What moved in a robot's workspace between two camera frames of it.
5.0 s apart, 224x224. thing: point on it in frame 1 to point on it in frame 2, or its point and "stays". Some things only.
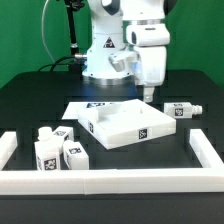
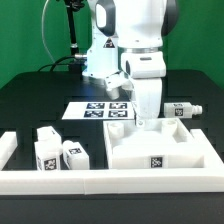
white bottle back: (65, 131) to (47, 133)
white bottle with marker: (182, 110) stays
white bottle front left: (48, 150) stays
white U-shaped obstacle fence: (209, 178) stays
